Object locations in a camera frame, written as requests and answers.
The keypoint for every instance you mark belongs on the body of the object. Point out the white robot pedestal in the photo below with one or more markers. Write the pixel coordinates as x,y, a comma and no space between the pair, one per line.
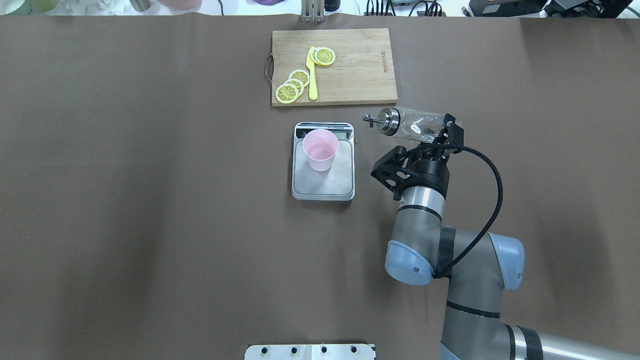
318,351

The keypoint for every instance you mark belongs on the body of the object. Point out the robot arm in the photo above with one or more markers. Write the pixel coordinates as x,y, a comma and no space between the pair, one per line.
478,265

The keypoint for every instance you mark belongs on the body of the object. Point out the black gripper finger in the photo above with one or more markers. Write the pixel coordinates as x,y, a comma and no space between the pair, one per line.
451,136

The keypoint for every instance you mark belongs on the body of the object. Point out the clear glass sauce bottle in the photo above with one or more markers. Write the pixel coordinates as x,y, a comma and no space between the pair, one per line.
407,124

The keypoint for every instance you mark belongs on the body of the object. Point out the silver kitchen scale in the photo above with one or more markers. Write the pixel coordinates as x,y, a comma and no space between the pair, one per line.
335,184

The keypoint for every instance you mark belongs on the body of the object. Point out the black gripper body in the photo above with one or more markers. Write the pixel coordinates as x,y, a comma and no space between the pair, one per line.
431,174

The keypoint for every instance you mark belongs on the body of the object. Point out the yellow plastic knife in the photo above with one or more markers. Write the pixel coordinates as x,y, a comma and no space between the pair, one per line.
312,84

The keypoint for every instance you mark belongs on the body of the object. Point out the lemon slice toy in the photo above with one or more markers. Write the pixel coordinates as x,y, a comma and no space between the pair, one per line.
324,56
298,84
301,75
286,94

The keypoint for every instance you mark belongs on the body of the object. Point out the wooden cutting board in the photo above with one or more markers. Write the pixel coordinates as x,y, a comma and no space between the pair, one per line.
362,74

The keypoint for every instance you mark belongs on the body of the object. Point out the aluminium frame post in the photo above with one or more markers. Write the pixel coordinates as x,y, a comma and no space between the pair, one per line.
313,11

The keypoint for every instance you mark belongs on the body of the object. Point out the pink plastic cup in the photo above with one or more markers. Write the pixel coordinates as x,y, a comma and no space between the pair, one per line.
320,147

